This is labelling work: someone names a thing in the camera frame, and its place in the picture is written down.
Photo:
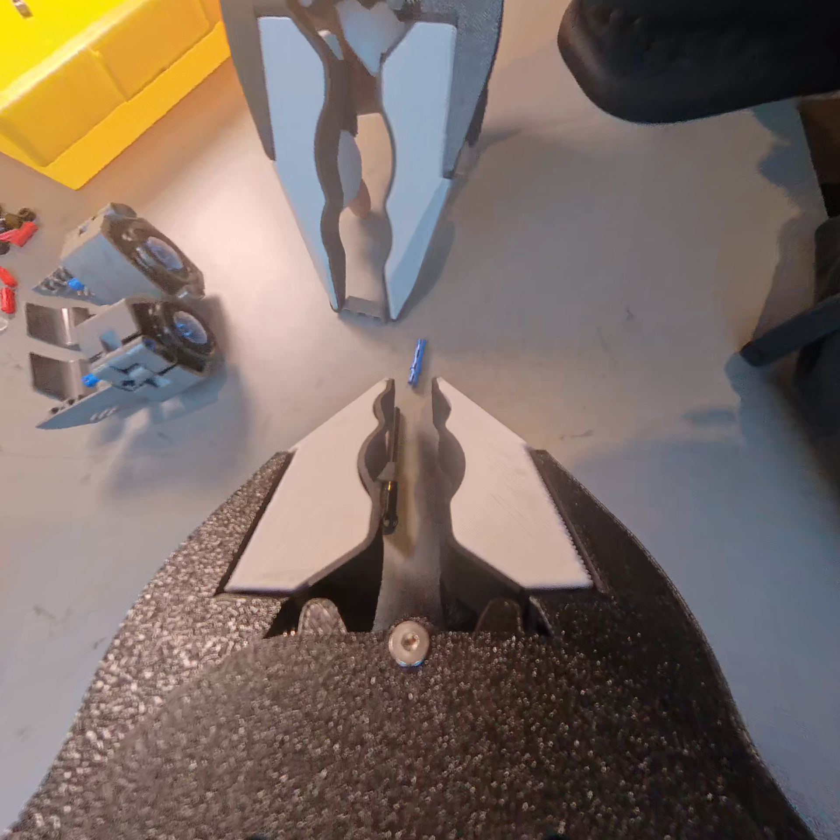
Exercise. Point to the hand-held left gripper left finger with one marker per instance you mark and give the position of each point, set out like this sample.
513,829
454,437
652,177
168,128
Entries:
308,518

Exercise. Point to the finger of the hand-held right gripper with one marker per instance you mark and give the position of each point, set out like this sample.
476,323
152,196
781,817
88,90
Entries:
292,131
420,164

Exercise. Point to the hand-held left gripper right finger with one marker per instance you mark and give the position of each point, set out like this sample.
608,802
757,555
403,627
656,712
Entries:
518,518

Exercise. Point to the black brick pin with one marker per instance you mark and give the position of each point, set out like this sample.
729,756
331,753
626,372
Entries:
390,508

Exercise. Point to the black brick axle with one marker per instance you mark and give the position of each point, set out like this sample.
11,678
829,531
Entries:
395,439

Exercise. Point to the dark grey short brick beam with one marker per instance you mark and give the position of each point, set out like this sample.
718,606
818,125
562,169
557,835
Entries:
364,308

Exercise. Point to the blue brick pin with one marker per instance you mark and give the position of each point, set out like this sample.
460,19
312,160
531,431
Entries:
417,361

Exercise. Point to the yellow open-front storage bin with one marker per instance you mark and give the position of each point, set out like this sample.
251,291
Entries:
98,85

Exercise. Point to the grey toy brick engine assembly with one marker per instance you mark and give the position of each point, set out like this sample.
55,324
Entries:
111,256

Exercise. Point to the grey toy brick wing assembly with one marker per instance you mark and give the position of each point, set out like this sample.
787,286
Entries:
131,367

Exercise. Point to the grey desk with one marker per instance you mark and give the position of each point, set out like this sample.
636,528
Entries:
590,262

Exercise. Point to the person's right hand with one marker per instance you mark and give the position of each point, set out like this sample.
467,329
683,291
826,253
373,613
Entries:
359,200

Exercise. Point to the pile of small brick parts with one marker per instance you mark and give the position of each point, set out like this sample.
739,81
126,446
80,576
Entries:
16,229

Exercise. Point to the black chair frame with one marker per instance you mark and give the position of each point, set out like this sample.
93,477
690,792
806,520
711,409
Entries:
800,334

